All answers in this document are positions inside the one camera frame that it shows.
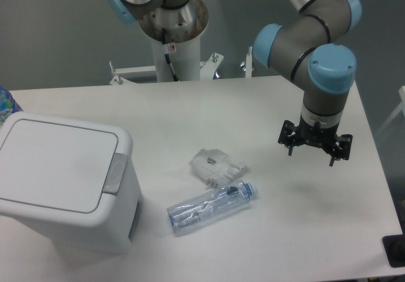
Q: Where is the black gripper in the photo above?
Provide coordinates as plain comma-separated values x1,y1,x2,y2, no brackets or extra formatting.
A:
278,117,353,167

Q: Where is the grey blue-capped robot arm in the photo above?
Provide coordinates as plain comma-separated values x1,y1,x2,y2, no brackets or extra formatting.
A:
107,0,362,161

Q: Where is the white lidded trash can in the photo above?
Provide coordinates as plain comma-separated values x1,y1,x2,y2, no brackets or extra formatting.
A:
1,112,142,253

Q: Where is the clear plastic bag with labels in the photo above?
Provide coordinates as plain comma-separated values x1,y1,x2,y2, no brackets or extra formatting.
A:
189,149,246,189

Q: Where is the black device at table corner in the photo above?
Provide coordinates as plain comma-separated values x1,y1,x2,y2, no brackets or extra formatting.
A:
382,234,404,268

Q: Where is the crushed clear plastic bottle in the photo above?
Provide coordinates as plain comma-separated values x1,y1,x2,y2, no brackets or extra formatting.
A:
167,180,258,235

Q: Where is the blue-labelled bottle at edge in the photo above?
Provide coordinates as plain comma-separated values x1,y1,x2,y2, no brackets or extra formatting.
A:
0,86,23,126

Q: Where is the white frame at right edge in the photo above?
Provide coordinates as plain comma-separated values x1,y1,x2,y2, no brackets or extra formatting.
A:
378,86,404,134

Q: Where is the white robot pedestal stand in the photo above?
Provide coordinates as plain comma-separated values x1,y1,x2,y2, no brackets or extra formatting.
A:
108,0,255,85

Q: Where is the black cable on pedestal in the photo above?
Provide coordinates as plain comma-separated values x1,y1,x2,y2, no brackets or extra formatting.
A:
161,27,180,82

